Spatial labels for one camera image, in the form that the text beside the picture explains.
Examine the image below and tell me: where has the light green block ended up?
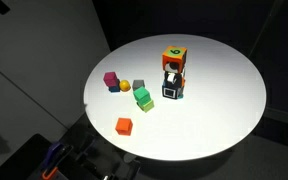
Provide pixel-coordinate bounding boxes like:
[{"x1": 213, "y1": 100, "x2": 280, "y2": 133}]
[{"x1": 137, "y1": 99, "x2": 155, "y2": 113}]

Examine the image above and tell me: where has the grey block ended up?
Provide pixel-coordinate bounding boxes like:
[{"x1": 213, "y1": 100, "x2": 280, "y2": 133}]
[{"x1": 132, "y1": 79, "x2": 146, "y2": 92}]

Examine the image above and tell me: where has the magenta block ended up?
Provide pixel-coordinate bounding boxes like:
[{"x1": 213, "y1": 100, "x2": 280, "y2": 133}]
[{"x1": 103, "y1": 71, "x2": 119, "y2": 88}]

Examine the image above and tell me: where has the yellow ball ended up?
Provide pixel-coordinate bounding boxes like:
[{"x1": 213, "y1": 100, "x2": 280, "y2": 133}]
[{"x1": 118, "y1": 79, "x2": 131, "y2": 93}]

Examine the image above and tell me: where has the black soft cube white square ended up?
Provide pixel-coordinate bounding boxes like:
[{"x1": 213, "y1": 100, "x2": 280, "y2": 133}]
[{"x1": 161, "y1": 82, "x2": 186, "y2": 100}]

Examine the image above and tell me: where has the black soft cube with tag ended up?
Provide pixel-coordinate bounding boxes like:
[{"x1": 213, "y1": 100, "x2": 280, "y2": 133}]
[{"x1": 163, "y1": 65, "x2": 187, "y2": 87}]

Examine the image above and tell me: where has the black stand equipment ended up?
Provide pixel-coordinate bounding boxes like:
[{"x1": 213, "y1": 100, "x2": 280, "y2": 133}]
[{"x1": 72, "y1": 133, "x2": 142, "y2": 180}]

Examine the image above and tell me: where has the orange soft cube with number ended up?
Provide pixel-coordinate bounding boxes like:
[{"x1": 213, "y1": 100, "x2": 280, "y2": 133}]
[{"x1": 161, "y1": 45, "x2": 188, "y2": 72}]

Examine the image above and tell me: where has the orange block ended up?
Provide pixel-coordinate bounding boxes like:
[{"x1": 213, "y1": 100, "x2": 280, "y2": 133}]
[{"x1": 115, "y1": 117, "x2": 134, "y2": 137}]

